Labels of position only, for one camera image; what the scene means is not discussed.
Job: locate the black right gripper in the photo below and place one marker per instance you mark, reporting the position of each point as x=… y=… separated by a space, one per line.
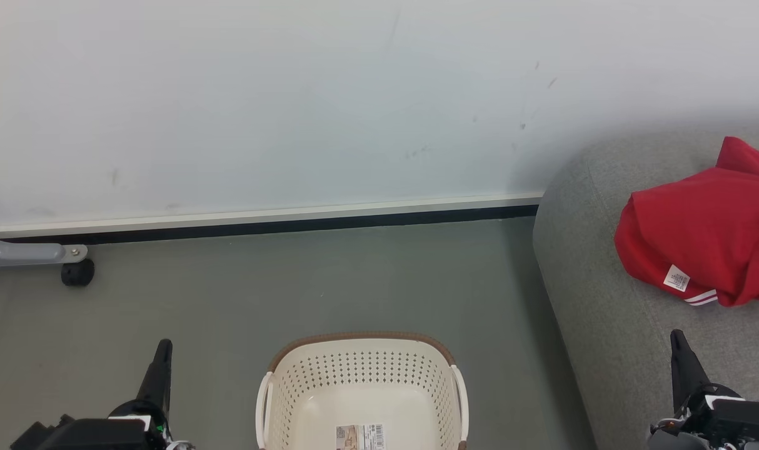
x=742 y=422

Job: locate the cream perforated laundry basket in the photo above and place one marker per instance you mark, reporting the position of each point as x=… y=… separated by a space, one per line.
x=367 y=387

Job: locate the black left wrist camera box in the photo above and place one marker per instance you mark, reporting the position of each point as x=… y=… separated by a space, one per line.
x=39 y=436

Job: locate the grey metal stand leg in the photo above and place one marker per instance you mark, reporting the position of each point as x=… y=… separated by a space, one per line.
x=23 y=253

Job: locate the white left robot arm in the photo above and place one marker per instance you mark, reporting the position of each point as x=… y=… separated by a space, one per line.
x=179 y=446

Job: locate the grey fabric sofa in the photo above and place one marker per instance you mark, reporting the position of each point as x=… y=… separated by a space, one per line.
x=604 y=312

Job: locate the white and black baseboard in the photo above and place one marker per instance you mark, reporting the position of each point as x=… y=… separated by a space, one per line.
x=261 y=220

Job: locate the black caster wheel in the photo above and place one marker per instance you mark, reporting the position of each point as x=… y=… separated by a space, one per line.
x=77 y=273

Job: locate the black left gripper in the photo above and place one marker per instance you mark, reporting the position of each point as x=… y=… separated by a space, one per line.
x=104 y=434

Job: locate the printed basket label sticker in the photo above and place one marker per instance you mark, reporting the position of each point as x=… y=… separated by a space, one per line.
x=359 y=437

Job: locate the red garment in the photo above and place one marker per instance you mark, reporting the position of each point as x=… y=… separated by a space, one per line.
x=711 y=231

